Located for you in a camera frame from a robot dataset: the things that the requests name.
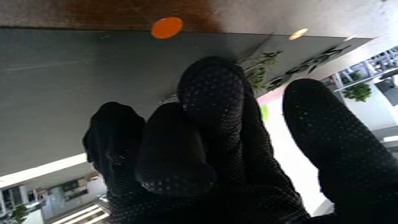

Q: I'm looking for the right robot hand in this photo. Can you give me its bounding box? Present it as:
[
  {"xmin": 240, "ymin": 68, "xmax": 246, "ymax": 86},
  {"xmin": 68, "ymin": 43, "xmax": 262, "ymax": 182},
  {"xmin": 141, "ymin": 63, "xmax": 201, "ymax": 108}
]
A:
[{"xmin": 82, "ymin": 55, "xmax": 398, "ymax": 224}]

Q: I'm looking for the green potted plant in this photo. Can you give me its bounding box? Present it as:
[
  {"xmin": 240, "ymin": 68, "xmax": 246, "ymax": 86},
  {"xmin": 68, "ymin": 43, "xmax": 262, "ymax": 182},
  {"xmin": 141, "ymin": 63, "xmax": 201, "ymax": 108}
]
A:
[{"xmin": 342, "ymin": 81, "xmax": 375, "ymax": 103}]

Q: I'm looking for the green sprig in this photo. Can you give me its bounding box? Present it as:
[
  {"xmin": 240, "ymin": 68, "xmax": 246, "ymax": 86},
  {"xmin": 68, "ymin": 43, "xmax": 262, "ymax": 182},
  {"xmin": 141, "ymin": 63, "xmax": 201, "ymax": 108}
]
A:
[{"xmin": 237, "ymin": 49, "xmax": 285, "ymax": 96}]

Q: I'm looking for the dark mat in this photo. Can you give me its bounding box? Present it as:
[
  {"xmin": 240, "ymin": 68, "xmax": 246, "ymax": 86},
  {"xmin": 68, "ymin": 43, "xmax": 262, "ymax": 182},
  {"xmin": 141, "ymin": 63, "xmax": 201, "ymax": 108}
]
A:
[{"xmin": 0, "ymin": 27, "xmax": 281, "ymax": 178}]

